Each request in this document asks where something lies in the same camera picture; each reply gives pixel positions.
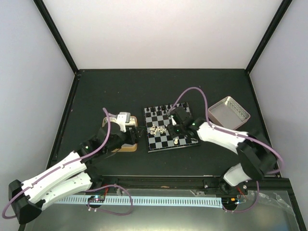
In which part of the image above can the purple cable loop front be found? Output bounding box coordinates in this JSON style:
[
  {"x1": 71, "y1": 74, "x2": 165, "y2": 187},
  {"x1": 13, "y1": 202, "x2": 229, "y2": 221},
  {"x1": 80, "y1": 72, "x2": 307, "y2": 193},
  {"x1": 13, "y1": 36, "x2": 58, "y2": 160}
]
[{"x1": 87, "y1": 184, "x2": 133, "y2": 216}]

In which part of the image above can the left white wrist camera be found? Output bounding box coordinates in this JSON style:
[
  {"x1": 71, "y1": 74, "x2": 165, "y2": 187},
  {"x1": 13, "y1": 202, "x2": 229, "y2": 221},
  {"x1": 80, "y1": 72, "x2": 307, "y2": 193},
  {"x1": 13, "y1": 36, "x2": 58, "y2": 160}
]
[{"x1": 116, "y1": 112, "x2": 130, "y2": 132}]

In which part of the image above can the light blue cable duct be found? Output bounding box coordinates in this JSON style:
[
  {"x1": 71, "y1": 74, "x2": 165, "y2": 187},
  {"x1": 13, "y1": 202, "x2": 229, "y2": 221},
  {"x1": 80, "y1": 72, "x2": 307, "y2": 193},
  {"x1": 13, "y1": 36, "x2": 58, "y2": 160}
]
[{"x1": 57, "y1": 195, "x2": 222, "y2": 208}]

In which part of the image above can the black aluminium frame post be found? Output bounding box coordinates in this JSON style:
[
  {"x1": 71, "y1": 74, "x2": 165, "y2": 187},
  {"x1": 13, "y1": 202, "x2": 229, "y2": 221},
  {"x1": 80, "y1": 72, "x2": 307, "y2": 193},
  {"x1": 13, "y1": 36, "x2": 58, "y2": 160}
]
[
  {"x1": 33, "y1": 0, "x2": 79, "y2": 74},
  {"x1": 245, "y1": 0, "x2": 292, "y2": 74}
]

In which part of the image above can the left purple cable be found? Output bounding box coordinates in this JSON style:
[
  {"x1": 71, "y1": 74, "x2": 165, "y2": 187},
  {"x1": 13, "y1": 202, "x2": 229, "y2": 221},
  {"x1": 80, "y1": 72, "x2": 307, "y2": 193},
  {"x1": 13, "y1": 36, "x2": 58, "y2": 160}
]
[{"x1": 1, "y1": 107, "x2": 116, "y2": 221}]

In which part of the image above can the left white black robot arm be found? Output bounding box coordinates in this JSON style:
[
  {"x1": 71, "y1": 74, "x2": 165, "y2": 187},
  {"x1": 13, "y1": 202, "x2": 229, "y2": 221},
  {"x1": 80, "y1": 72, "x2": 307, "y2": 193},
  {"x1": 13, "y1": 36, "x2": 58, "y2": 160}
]
[{"x1": 9, "y1": 125, "x2": 143, "y2": 225}]

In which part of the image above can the black and silver chessboard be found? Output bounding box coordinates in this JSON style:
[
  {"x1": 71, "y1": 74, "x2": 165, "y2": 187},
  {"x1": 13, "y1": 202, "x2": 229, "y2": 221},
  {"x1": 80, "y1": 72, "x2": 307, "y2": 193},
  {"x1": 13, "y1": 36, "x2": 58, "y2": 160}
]
[{"x1": 143, "y1": 103, "x2": 199, "y2": 153}]

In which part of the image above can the black aluminium frame right post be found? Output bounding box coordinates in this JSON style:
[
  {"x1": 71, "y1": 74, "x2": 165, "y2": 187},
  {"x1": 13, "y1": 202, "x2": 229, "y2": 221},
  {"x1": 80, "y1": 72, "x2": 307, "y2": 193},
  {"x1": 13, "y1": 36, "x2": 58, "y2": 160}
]
[{"x1": 245, "y1": 0, "x2": 292, "y2": 74}]

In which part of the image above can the black aluminium frame left post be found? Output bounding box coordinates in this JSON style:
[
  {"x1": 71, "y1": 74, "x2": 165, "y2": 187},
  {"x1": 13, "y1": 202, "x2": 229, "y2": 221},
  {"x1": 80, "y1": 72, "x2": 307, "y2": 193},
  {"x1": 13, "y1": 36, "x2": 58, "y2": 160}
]
[{"x1": 33, "y1": 0, "x2": 79, "y2": 74}]

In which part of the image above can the gold metal tin tray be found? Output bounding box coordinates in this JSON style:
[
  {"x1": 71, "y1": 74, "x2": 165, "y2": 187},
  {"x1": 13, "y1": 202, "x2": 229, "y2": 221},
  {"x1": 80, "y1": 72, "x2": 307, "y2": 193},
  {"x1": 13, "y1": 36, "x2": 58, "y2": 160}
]
[{"x1": 97, "y1": 115, "x2": 139, "y2": 153}]

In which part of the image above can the pink metal tin tray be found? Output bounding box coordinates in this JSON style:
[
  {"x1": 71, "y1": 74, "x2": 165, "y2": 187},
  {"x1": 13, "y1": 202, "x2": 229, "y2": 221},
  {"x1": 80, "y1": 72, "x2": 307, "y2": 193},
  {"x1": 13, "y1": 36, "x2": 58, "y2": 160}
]
[{"x1": 208, "y1": 96, "x2": 250, "y2": 130}]

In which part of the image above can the small green circuit board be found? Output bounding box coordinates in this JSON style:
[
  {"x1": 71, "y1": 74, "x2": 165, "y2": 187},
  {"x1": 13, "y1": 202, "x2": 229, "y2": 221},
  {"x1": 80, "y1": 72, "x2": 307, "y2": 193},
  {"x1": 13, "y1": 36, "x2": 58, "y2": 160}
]
[{"x1": 88, "y1": 195, "x2": 105, "y2": 203}]

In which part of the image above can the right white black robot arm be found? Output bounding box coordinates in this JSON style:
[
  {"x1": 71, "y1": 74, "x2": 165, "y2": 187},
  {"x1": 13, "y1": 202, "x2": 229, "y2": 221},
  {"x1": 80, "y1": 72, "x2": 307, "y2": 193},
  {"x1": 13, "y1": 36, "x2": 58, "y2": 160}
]
[{"x1": 167, "y1": 119, "x2": 277, "y2": 194}]

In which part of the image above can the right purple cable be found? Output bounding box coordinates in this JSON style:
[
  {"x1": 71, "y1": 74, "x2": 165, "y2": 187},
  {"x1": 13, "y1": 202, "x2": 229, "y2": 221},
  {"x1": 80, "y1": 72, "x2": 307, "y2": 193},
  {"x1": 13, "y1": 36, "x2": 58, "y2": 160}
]
[{"x1": 168, "y1": 87, "x2": 284, "y2": 175}]

